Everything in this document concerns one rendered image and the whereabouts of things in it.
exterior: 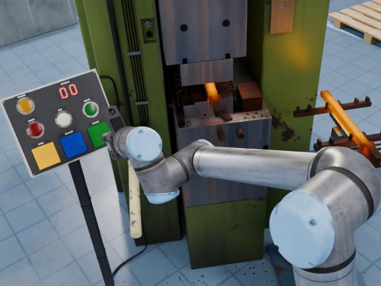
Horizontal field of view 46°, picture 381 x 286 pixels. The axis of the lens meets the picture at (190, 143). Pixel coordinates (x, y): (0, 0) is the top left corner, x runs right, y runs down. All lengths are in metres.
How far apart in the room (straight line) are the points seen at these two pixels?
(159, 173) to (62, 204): 1.73
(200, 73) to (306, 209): 1.05
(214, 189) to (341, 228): 1.27
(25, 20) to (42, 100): 3.48
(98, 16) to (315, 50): 0.88
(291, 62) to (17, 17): 3.56
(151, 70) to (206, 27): 0.34
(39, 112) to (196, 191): 0.78
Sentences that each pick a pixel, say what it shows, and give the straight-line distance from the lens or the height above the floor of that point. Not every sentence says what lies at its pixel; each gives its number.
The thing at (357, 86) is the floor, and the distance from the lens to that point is 3.85.
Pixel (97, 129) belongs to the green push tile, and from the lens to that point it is 1.62.
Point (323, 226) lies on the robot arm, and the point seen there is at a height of 1.41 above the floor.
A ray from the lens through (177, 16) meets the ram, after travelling 1.59.
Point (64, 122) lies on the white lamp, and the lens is 1.60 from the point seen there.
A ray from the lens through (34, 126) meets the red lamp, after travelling 1.59.
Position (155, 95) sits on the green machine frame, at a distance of 1.89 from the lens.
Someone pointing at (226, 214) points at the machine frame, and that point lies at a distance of 2.12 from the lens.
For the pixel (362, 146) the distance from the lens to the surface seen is 1.64.
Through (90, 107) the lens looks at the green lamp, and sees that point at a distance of 1.62.
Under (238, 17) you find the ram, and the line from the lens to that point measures 1.63.
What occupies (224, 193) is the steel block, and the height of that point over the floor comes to 0.53.
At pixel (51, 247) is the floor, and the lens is 2.67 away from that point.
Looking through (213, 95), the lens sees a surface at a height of 1.01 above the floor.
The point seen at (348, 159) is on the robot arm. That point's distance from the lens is 0.84.
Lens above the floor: 1.96
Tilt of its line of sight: 38 degrees down
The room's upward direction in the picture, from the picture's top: 4 degrees counter-clockwise
